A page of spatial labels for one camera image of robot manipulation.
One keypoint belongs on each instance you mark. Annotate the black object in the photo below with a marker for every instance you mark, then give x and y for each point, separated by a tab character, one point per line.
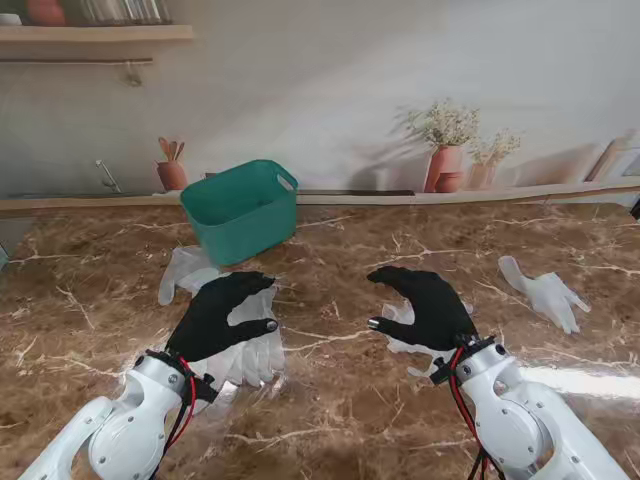
636	207

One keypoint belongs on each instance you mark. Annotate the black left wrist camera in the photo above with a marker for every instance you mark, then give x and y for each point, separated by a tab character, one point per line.
202	387

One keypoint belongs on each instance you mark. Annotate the light wooden wall shelf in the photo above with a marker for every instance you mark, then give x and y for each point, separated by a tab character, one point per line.
100	33

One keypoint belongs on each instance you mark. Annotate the row of books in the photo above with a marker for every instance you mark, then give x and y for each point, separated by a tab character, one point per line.
125	10

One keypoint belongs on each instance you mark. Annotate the small round terracotta pot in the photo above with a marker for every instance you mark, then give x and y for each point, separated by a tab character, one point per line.
449	182

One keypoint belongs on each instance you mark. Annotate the orange ceramic jar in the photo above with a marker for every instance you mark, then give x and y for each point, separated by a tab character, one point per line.
46	12

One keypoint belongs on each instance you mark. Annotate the dark metal wall rail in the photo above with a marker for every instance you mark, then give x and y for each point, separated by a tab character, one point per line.
75	60

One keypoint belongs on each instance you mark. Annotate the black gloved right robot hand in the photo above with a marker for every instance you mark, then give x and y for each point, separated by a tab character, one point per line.
440	315

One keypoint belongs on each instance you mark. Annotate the white bowl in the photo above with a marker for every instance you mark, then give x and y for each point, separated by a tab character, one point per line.
9	20

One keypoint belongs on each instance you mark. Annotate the teal plastic basket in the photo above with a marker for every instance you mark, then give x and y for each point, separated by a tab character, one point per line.
240	225

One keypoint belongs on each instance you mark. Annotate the terracotta pot with wooden spoons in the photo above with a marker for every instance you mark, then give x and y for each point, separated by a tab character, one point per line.
172	176

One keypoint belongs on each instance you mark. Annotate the metal hook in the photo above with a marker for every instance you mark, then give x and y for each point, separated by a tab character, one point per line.
133	77

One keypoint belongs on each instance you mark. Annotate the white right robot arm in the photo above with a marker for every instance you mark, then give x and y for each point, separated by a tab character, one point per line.
510	425

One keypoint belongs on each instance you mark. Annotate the tall terracotta vase with flowers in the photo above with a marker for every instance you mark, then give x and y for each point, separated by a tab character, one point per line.
445	165

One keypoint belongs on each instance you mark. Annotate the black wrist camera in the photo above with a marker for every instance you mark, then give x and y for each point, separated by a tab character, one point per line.
441	372
202	387

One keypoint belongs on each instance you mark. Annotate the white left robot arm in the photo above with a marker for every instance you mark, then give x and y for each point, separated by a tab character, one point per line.
130	430

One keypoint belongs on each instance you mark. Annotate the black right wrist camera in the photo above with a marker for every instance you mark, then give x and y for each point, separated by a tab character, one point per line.
441	372

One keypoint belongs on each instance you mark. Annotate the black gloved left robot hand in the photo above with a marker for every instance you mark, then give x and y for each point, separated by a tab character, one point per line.
210	320

